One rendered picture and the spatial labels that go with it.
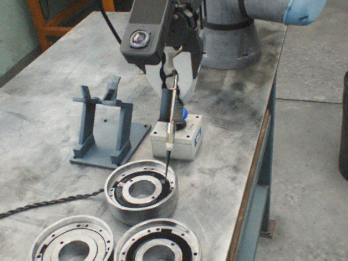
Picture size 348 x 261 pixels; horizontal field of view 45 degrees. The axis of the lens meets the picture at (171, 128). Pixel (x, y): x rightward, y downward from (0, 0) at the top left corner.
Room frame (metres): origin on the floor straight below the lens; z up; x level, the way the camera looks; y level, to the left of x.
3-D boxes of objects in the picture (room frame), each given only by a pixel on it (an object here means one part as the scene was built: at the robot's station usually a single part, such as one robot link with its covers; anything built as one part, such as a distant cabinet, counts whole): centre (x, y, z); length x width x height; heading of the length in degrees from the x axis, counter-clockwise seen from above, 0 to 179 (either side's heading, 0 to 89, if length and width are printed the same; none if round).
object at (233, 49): (0.90, -0.15, 0.85); 0.15 x 0.15 x 0.10
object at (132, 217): (0.45, 0.05, 0.82); 0.10 x 0.10 x 0.04
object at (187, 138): (0.59, -0.01, 0.82); 0.08 x 0.07 x 0.05; 158
